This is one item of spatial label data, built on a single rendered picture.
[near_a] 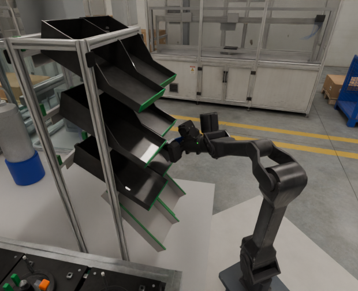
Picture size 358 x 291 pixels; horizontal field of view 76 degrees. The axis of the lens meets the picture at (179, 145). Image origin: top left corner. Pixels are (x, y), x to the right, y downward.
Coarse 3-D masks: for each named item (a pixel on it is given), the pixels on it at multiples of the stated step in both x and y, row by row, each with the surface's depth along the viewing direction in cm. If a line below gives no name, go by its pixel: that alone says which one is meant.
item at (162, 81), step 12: (96, 24) 70; (108, 24) 74; (120, 24) 73; (132, 36) 73; (132, 48) 76; (144, 48) 74; (132, 60) 74; (144, 60) 76; (144, 72) 71; (156, 72) 74; (168, 72) 75; (168, 84) 72
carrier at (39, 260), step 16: (32, 256) 81; (16, 272) 76; (32, 272) 73; (48, 272) 74; (64, 272) 76; (80, 272) 76; (0, 288) 72; (16, 288) 70; (32, 288) 68; (48, 288) 70; (64, 288) 72
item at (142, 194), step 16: (80, 144) 69; (96, 144) 80; (80, 160) 70; (96, 160) 67; (112, 160) 78; (128, 160) 81; (96, 176) 71; (128, 176) 76; (144, 176) 79; (160, 176) 79; (128, 192) 69; (144, 192) 74; (160, 192) 74
